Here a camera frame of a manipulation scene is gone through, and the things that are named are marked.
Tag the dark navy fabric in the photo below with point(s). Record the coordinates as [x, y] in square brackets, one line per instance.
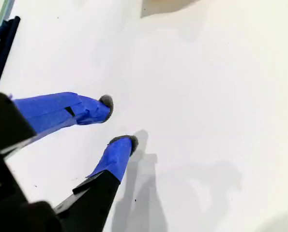
[1, 53]

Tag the yellow square towel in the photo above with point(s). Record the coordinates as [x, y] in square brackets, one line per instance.
[163, 7]

